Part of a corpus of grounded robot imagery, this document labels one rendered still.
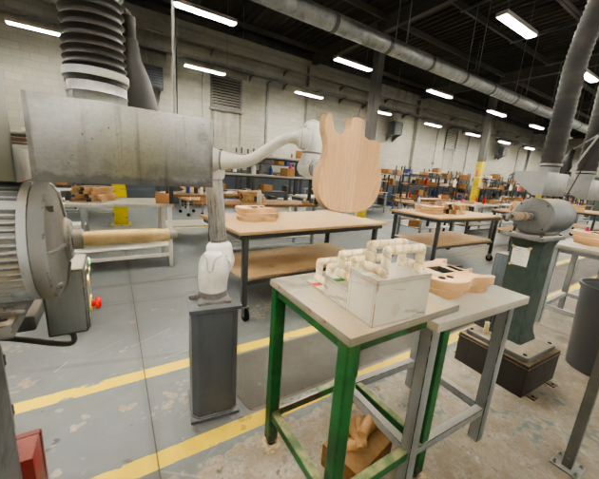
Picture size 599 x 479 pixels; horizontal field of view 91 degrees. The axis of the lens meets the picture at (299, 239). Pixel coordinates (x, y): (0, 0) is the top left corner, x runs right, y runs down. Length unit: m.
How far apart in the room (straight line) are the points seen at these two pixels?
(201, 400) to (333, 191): 1.38
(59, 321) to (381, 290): 0.98
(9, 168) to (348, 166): 1.04
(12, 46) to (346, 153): 11.55
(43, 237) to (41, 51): 11.60
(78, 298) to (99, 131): 0.57
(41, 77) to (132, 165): 11.48
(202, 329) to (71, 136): 1.25
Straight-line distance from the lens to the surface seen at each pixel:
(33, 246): 0.72
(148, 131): 0.66
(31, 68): 12.17
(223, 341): 1.78
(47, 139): 0.66
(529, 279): 2.69
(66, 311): 1.10
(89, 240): 0.82
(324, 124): 1.24
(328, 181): 1.25
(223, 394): 1.98
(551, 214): 2.58
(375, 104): 11.02
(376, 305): 1.04
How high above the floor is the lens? 1.43
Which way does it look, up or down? 13 degrees down
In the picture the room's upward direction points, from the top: 4 degrees clockwise
